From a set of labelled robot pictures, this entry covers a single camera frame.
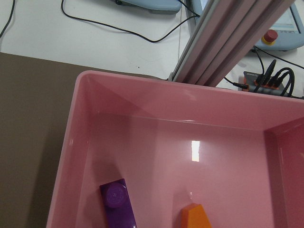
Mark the teach pendant with red button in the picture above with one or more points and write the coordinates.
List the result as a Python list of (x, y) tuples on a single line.
[(290, 30)]

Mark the orange sloped block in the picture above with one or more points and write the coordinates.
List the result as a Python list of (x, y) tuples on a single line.
[(194, 216)]

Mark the grey orange USB hub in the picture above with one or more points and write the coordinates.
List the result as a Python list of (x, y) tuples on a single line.
[(280, 84)]

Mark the pink plastic box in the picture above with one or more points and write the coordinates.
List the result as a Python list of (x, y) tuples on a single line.
[(238, 154)]

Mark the purple sloped block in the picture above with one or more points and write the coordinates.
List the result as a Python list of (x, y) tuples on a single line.
[(117, 205)]

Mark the aluminium frame post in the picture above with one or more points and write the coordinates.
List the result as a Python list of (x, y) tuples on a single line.
[(226, 31)]

